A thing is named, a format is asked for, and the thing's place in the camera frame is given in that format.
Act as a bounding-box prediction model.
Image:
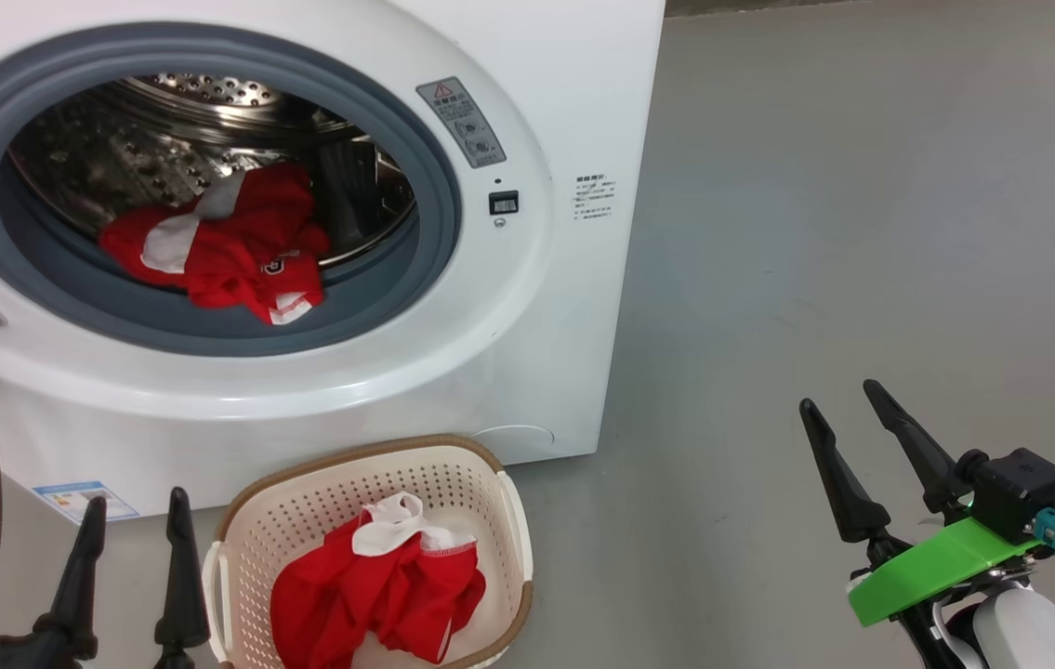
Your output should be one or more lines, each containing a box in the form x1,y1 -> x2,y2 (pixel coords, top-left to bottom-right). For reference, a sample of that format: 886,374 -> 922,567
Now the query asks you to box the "white front-load washing machine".
0,0 -> 667,523

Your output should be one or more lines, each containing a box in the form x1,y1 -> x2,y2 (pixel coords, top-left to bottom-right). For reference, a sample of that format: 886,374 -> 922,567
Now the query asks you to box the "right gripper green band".
799,379 -> 1044,669

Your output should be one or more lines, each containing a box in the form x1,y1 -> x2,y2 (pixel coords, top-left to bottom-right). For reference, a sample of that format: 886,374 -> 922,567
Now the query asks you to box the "red garment white stripe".
99,164 -> 332,326

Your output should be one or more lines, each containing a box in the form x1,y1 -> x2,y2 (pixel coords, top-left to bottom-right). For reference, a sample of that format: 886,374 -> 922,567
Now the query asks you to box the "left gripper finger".
153,487 -> 210,669
0,495 -> 108,669

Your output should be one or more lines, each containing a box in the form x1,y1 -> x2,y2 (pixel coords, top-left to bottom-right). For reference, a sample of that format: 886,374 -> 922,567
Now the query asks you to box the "red garment white collar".
270,492 -> 488,666

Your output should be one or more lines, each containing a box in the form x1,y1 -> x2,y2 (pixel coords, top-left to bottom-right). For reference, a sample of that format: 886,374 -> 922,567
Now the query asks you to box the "grey warning sticker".
415,77 -> 508,169

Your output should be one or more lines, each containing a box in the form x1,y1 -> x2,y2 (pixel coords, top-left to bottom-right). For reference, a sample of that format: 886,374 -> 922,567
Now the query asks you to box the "blue energy label sticker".
33,480 -> 139,523

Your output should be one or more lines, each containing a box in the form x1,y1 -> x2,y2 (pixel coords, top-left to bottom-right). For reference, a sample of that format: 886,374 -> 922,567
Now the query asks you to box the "cream perforated laundry basket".
202,434 -> 534,669

